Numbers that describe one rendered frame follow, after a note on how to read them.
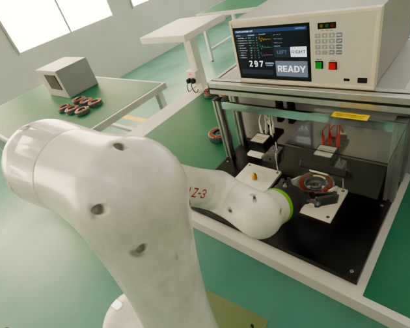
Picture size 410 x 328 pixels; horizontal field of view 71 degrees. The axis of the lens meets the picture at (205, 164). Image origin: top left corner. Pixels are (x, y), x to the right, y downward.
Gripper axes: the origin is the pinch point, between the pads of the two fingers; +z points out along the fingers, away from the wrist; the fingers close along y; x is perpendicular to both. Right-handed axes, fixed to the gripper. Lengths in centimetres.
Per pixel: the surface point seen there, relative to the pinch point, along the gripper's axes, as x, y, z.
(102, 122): -3, -157, 15
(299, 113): 22.0, -8.9, -0.9
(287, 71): 34.5, -13.6, -3.9
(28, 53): 52, -472, 75
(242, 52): 39.7, -29.5, -6.8
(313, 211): -7.7, 1.6, -2.0
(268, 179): -4.2, -19.0, 4.4
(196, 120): 8, -86, 34
